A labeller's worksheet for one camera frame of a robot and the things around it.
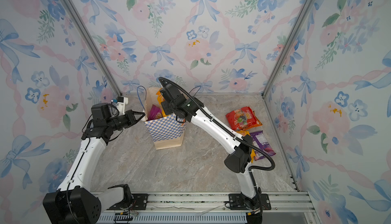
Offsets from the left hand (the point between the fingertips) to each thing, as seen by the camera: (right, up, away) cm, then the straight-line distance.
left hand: (145, 113), depth 76 cm
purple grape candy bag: (+1, 0, +14) cm, 14 cm away
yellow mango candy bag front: (+6, +8, +7) cm, 12 cm away
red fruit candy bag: (+55, -4, +22) cm, 59 cm away
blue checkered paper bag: (+10, -10, +4) cm, 15 cm away
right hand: (+12, +6, 0) cm, 14 cm away
